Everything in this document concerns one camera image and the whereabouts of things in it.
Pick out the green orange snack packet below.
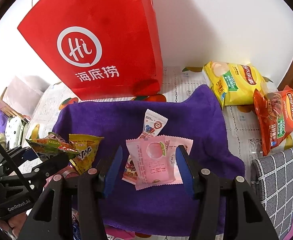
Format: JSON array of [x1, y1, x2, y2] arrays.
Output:
[[26, 132, 79, 162]]

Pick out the yellow snack packet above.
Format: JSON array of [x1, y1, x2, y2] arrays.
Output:
[[69, 134, 104, 174]]

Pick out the pink peach snack packet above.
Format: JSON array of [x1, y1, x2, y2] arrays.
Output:
[[126, 135, 175, 190]]

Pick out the pink white long snack packet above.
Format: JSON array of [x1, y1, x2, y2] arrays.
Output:
[[122, 109, 168, 185]]

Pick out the pale pink snack packet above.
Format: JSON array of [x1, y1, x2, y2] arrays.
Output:
[[165, 135, 193, 185]]

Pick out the pink strawberry snack packet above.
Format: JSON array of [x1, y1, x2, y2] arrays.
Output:
[[72, 209, 135, 240]]

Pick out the purple towel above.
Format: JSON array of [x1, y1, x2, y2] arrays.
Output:
[[51, 84, 245, 237]]

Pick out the fruit print tablecloth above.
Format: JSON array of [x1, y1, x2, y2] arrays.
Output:
[[21, 65, 293, 240]]

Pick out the grey checked folded cloth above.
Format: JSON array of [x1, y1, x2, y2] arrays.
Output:
[[251, 147, 293, 239]]

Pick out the white plastic bag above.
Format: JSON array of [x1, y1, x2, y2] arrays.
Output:
[[3, 76, 49, 117]]

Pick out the red-orange chips bag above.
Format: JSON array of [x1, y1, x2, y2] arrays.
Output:
[[253, 85, 293, 156]]

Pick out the yellow chips bag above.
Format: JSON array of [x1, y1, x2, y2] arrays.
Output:
[[202, 61, 269, 107]]

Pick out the red paper shopping bag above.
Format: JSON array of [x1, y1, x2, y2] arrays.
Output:
[[18, 0, 163, 100]]

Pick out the wooden bed frame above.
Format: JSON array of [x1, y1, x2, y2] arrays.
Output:
[[0, 87, 28, 123]]

